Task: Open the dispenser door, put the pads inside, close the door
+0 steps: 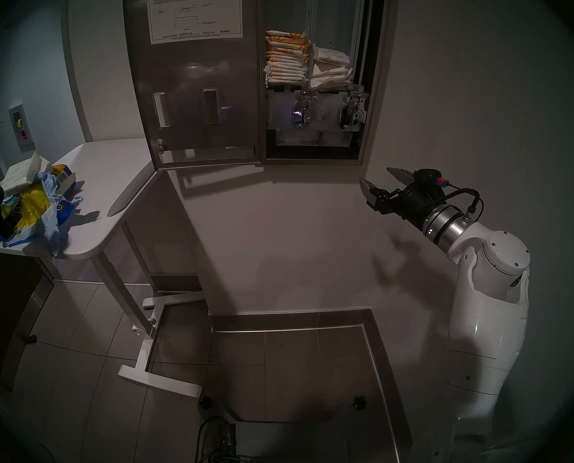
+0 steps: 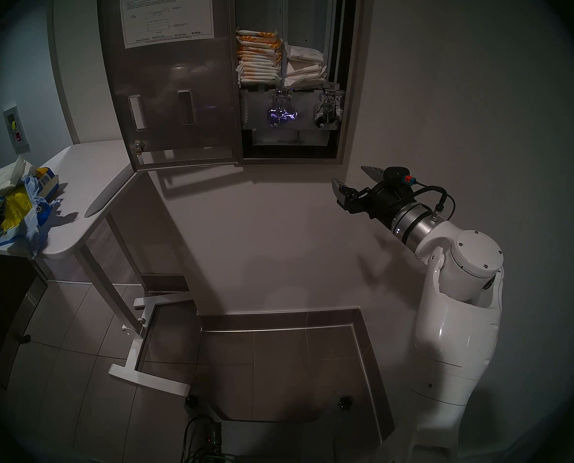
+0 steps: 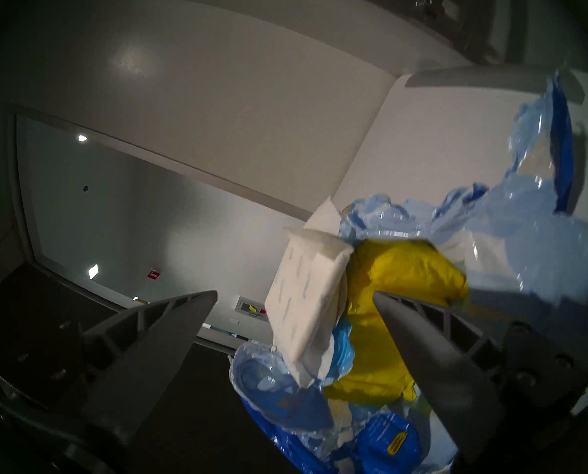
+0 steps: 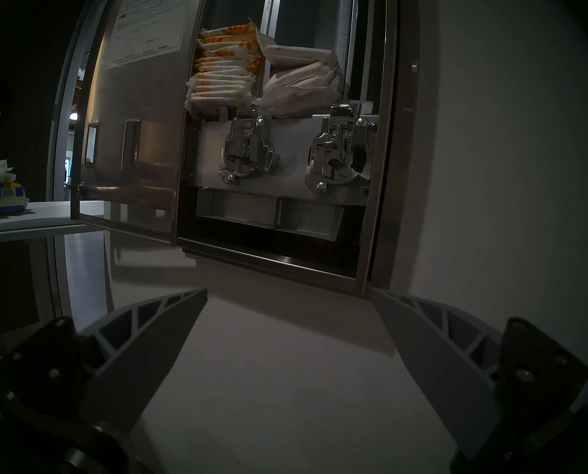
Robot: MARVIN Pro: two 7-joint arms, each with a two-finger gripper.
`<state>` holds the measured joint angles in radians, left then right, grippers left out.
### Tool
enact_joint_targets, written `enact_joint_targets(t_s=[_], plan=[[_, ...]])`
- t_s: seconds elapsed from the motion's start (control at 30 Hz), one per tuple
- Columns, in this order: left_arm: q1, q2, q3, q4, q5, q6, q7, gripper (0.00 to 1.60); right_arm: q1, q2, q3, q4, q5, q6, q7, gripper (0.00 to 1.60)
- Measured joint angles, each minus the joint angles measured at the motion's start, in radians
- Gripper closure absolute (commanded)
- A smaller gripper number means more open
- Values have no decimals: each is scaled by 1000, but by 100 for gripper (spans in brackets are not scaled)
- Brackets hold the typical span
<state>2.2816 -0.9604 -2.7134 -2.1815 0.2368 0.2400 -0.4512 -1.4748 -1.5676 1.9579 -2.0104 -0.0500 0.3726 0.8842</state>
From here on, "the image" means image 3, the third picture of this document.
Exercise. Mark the yellow wrapped pad pack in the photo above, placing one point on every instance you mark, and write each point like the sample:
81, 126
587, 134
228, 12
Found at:
387, 280

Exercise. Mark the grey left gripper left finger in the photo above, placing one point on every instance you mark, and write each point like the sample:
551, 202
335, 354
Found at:
150, 349

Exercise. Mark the red wall exit sign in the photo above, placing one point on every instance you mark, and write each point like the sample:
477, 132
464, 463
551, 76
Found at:
153, 274

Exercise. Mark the white sanitary pad stack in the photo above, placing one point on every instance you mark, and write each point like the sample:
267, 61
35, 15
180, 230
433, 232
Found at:
304, 290

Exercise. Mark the torn blue plastic pad package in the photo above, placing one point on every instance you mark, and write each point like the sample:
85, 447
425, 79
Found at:
521, 221

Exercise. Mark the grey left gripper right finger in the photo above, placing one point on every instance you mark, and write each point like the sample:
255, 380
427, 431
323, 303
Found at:
432, 369

